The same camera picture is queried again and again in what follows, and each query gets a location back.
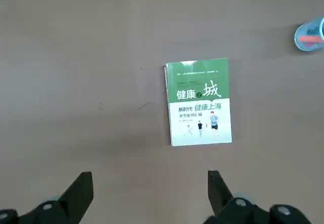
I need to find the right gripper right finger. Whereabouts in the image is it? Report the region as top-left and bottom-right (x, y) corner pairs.
(206, 170), (312, 224)

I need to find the green and white book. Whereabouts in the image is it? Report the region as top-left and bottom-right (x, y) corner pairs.
(163, 58), (233, 147)

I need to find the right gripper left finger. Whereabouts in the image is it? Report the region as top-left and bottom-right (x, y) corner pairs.
(0, 171), (94, 224)

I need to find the red marker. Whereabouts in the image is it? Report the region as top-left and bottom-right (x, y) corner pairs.
(298, 35), (324, 43)

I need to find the translucent blue pen cup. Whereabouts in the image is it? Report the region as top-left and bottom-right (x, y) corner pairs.
(294, 17), (324, 53)

